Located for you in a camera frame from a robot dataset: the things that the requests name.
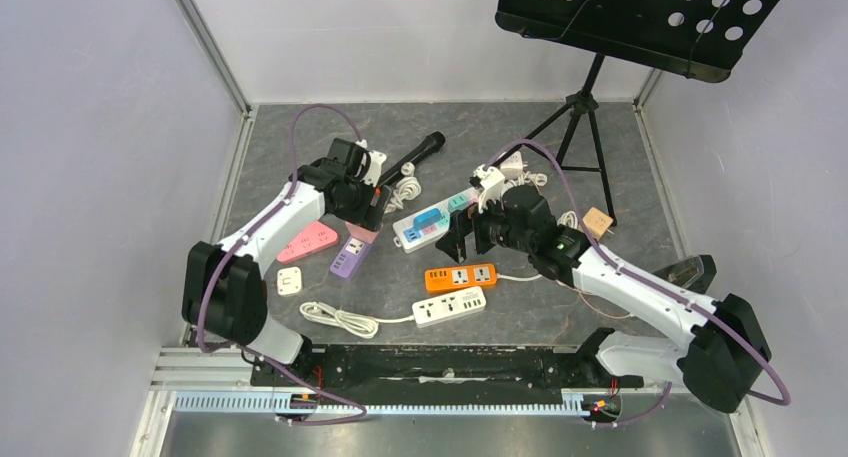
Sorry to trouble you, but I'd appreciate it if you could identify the black microphone orange end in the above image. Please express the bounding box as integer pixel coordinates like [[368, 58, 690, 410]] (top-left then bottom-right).
[[378, 131, 446, 186]]

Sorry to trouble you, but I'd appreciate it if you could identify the pink cube socket adapter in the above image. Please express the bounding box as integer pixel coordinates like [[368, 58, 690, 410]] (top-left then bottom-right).
[[345, 222, 379, 244]]

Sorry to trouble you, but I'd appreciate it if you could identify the orange power strip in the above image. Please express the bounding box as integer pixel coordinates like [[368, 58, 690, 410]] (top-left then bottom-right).
[[424, 263, 498, 294]]

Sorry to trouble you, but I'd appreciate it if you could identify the thin pink usb cable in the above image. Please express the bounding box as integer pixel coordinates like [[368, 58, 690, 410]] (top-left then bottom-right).
[[549, 278, 637, 321]]

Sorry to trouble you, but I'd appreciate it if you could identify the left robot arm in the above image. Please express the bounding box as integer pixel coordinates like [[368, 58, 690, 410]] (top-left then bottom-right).
[[181, 139, 390, 385]]

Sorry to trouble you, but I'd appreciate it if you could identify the white multicolour power strip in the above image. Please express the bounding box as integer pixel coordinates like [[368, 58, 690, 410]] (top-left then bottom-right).
[[392, 188, 479, 254]]

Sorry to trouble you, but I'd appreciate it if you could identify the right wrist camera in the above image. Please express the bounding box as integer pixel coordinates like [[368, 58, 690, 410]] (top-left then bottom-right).
[[470, 165, 505, 213]]

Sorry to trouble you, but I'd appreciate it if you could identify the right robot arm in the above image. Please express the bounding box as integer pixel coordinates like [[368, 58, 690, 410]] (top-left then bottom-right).
[[436, 187, 791, 413]]

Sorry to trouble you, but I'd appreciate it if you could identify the white cube socket adapter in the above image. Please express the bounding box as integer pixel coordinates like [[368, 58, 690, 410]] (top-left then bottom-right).
[[498, 151, 525, 180]]

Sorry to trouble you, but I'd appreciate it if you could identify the white cord small strip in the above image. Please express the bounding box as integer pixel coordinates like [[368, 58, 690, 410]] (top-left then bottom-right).
[[299, 302, 415, 339]]

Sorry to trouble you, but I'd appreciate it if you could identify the white small power strip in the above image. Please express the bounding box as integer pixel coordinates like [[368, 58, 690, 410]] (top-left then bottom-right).
[[412, 286, 487, 328]]

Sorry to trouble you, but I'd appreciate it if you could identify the teal usb charger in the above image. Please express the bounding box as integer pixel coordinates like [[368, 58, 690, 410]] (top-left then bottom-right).
[[448, 193, 470, 213]]

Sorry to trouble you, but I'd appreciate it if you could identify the white coiled cord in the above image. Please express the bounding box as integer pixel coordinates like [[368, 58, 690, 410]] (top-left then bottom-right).
[[384, 162, 424, 215]]

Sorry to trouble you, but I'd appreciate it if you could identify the blue plug adapter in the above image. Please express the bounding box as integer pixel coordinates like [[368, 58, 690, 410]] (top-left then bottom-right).
[[413, 207, 442, 229]]

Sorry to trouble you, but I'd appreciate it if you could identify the white square adapter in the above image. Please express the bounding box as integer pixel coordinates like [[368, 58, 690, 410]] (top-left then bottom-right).
[[276, 267, 303, 297]]

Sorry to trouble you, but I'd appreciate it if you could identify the purple power strip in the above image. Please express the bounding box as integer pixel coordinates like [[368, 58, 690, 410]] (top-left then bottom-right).
[[329, 236, 372, 282]]

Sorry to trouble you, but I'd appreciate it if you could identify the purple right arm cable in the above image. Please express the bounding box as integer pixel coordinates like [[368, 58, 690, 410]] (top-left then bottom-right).
[[486, 139, 792, 429]]

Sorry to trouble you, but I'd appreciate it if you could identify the pink triangular socket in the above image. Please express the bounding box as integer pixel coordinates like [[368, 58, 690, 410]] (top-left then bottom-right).
[[277, 221, 339, 264]]

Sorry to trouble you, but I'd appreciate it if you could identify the tan cube socket adapter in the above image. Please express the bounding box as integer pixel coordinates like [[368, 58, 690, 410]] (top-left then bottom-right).
[[582, 207, 614, 241]]

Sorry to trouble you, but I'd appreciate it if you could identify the black music stand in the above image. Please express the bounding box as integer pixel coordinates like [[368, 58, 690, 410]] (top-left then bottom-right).
[[475, 0, 796, 227]]

